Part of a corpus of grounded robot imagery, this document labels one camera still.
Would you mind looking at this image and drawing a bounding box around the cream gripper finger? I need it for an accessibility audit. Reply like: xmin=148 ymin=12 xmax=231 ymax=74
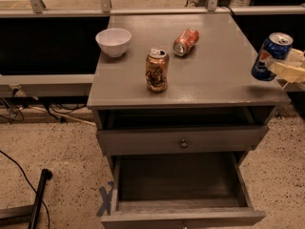
xmin=286 ymin=49 xmax=305 ymax=63
xmin=267 ymin=61 xmax=305 ymax=83

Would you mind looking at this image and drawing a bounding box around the blue pepsi can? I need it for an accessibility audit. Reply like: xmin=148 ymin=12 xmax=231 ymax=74
xmin=251 ymin=32 xmax=294 ymax=81

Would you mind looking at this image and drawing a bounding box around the orange soda can lying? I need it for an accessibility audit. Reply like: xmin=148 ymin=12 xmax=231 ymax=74
xmin=173 ymin=28 xmax=199 ymax=56

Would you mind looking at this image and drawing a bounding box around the grey top drawer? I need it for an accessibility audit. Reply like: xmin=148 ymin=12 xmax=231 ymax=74
xmin=97 ymin=125 xmax=269 ymax=156

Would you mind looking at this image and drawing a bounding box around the gold brown upright can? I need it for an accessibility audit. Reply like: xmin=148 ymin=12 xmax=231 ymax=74
xmin=145 ymin=48 xmax=170 ymax=92

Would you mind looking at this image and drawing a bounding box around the grey open middle drawer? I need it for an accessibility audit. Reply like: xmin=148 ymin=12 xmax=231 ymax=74
xmin=101 ymin=152 xmax=266 ymax=229

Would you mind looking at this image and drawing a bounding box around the grey metal railing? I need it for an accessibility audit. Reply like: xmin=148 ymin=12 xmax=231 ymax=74
xmin=0 ymin=0 xmax=305 ymax=97

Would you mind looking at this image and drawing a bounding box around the white bowl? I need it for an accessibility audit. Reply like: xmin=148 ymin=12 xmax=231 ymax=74
xmin=95 ymin=28 xmax=132 ymax=57

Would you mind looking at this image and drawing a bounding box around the black metal stand leg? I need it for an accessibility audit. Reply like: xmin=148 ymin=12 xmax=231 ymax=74
xmin=0 ymin=169 xmax=52 ymax=229

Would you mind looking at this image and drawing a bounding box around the black floor cable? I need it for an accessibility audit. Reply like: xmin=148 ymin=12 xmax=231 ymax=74
xmin=0 ymin=148 xmax=51 ymax=229

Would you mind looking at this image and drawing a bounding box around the cable bundle under rail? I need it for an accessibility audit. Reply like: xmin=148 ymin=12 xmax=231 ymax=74
xmin=0 ymin=85 xmax=96 ymax=126

